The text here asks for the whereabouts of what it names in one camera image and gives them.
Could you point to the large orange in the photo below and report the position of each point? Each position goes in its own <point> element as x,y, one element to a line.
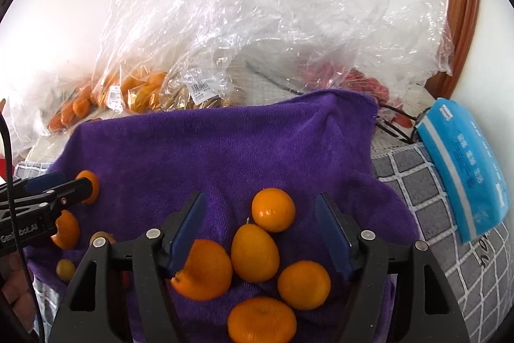
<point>68,230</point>

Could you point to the brown wooden door frame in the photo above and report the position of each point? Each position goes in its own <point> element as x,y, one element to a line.
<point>461,5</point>

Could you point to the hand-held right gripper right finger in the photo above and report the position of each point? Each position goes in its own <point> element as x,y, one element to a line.
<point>333,234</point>

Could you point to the purple towel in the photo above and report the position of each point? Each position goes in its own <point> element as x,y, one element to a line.
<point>225,150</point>

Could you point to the blue tissue pack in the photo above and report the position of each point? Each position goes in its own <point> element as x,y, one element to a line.
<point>466,174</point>

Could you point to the orange with stem mark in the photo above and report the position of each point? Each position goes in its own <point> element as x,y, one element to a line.
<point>261,321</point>

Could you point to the grey checked blanket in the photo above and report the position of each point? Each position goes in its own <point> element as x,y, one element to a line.
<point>425,190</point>

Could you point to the person's left hand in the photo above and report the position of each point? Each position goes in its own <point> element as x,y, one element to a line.
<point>16,286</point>

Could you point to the clear bag of tangerines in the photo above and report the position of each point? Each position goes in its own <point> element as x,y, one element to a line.
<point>76,106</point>

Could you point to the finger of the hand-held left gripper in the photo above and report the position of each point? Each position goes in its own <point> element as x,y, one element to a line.
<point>44,182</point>
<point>72,192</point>

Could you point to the clear bag of brown fruit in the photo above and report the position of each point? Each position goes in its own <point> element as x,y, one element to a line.
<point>204,98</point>

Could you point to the small yellow-green fruit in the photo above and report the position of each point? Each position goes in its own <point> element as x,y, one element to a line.
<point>107,235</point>
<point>65,269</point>

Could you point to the clear bag of red fruit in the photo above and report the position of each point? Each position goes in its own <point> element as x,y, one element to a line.
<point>361,82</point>

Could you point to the clear bag of oranges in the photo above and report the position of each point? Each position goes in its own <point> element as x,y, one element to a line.
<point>140,86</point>

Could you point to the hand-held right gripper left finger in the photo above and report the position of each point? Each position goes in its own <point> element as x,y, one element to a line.
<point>186,234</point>

